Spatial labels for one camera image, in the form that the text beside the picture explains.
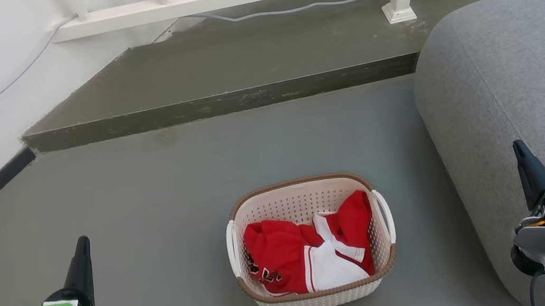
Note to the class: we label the cream plastic laundry basket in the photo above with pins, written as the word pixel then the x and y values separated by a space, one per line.
pixel 301 205

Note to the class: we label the grey fabric sofa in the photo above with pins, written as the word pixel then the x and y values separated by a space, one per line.
pixel 517 76

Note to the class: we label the red and white jersey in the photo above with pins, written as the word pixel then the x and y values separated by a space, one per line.
pixel 275 248

